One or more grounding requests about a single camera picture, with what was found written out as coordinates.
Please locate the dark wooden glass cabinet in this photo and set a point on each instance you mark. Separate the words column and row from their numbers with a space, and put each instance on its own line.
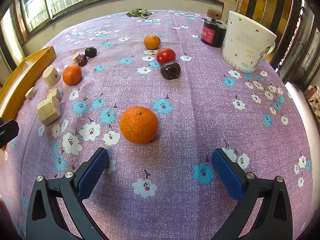
column 297, row 42

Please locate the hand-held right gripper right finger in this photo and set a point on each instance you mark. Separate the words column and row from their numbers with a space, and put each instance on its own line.
column 227, row 177

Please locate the orange mandarin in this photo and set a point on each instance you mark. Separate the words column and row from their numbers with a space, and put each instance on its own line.
column 139, row 125
column 72, row 74
column 152, row 42

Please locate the red jujube date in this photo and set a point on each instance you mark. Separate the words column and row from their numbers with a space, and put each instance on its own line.
column 82, row 60

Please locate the purple floral tablecloth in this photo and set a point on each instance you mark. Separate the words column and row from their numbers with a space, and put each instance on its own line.
column 175, row 110

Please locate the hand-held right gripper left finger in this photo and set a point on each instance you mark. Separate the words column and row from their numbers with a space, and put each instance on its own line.
column 92, row 175

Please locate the small pale sugarcane chunk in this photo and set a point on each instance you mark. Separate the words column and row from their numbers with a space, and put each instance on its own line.
column 30, row 93

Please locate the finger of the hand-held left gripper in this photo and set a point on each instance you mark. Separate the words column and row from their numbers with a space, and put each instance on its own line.
column 8, row 131

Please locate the white dotted mug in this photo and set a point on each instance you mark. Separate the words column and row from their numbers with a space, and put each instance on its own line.
column 246, row 42

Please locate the red tomato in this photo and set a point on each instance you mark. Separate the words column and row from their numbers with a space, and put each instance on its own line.
column 166, row 56

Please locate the yellow cardboard box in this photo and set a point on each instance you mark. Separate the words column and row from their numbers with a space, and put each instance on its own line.
column 37, row 60

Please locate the dark jar with red label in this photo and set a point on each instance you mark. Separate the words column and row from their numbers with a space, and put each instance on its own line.
column 212, row 33

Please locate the dark purple plum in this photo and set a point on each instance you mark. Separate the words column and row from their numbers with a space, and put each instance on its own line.
column 170, row 70
column 90, row 52

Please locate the yellow dark striped panel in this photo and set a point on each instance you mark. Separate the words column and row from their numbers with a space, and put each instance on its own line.
column 265, row 0

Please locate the floral patterned cloth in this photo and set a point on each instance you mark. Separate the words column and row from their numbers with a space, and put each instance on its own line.
column 313, row 102

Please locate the green leafy vegetable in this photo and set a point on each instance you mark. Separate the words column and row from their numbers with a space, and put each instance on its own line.
column 138, row 13

